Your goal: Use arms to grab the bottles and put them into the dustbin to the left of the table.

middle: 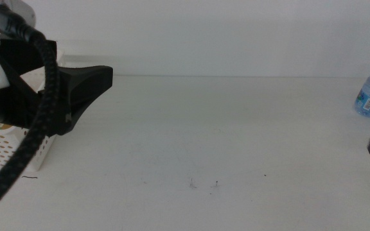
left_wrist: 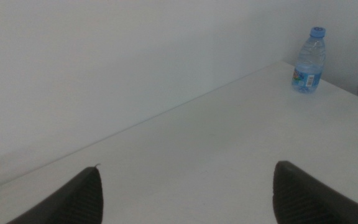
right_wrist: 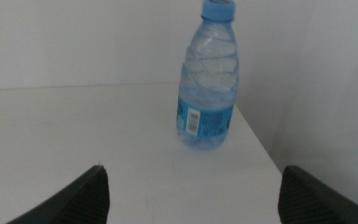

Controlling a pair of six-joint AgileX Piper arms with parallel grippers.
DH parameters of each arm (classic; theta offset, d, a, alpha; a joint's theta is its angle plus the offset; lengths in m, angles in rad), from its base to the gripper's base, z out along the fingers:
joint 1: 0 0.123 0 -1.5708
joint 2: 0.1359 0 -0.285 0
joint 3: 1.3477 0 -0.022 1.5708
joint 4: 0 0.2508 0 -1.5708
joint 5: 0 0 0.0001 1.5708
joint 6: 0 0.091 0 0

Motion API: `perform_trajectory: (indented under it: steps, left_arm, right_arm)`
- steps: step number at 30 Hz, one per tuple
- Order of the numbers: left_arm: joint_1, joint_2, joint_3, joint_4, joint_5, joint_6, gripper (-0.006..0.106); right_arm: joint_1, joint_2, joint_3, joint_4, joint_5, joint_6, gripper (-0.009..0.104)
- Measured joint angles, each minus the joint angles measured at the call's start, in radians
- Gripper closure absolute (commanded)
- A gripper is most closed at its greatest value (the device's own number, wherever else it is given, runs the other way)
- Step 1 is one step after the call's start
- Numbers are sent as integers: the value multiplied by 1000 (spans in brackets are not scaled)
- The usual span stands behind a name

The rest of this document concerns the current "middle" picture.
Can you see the small dark thread scrap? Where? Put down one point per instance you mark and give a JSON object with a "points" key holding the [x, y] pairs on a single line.
{"points": [[29, 177]]}

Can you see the white perforated plastic basket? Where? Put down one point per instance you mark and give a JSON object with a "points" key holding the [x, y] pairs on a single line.
{"points": [[45, 154]]}

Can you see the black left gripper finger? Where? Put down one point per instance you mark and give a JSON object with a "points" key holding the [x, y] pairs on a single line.
{"points": [[82, 86]]}

